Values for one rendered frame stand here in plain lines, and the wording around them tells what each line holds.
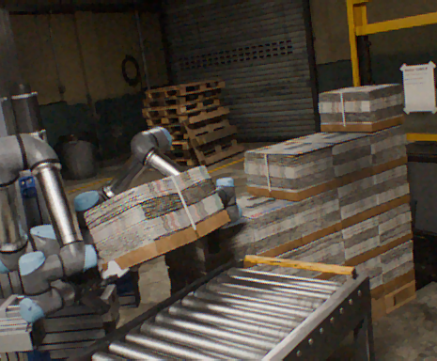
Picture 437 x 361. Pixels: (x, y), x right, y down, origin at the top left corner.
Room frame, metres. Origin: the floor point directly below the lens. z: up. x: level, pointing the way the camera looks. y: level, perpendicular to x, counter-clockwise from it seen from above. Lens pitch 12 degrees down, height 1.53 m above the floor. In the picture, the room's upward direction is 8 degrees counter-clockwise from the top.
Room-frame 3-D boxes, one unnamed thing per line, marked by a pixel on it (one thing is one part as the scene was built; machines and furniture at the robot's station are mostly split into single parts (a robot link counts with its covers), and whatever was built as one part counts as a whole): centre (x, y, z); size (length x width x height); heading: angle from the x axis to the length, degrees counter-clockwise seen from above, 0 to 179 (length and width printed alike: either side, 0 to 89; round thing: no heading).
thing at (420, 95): (3.36, -1.32, 1.27); 0.57 x 0.01 x 0.65; 33
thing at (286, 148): (2.78, -0.45, 1.06); 0.37 x 0.29 x 0.01; 34
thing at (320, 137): (2.94, -0.69, 1.06); 0.37 x 0.28 x 0.01; 34
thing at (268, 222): (2.72, -0.33, 0.42); 1.17 x 0.39 x 0.83; 123
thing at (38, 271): (1.50, 0.52, 1.02); 0.11 x 0.08 x 0.11; 117
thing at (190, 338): (1.41, 0.08, 0.77); 0.47 x 0.05 x 0.05; 50
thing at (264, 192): (2.79, -0.43, 0.86); 0.38 x 0.29 x 0.04; 34
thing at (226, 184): (2.21, -0.07, 1.01); 0.11 x 0.08 x 0.11; 151
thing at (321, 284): (1.76, -0.21, 0.77); 0.47 x 0.05 x 0.05; 50
